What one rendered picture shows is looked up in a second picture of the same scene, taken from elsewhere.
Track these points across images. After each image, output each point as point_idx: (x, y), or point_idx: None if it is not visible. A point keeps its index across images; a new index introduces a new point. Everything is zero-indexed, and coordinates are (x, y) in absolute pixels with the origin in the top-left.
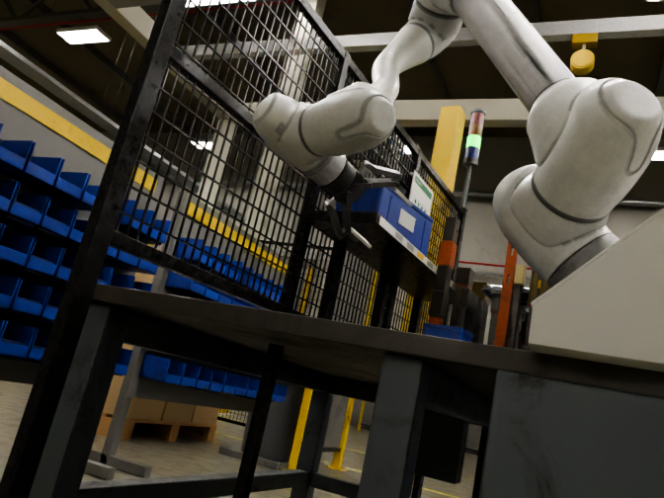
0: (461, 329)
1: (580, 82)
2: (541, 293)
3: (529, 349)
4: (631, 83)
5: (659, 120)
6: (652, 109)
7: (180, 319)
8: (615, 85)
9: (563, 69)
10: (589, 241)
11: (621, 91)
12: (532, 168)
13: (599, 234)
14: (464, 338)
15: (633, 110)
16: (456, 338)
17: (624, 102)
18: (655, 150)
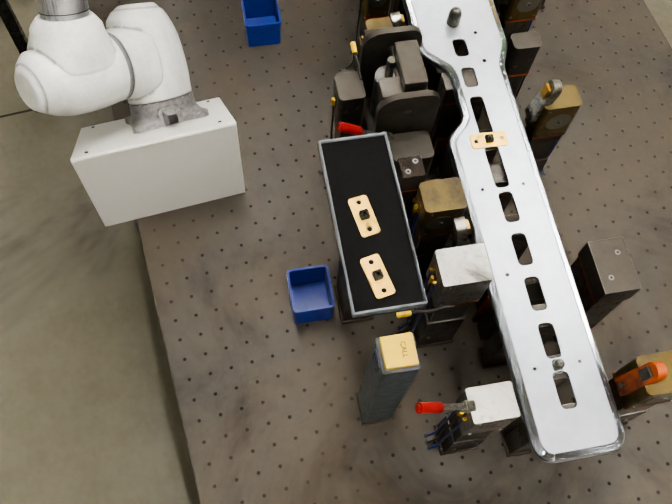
0: (246, 26)
1: (31, 37)
2: (362, 4)
3: (358, 40)
4: (24, 78)
5: (42, 110)
6: (34, 103)
7: None
8: (16, 75)
9: (41, 2)
10: (129, 103)
11: (19, 81)
12: (109, 23)
13: (133, 103)
14: (257, 29)
15: (25, 99)
16: (246, 29)
17: (21, 90)
18: (69, 114)
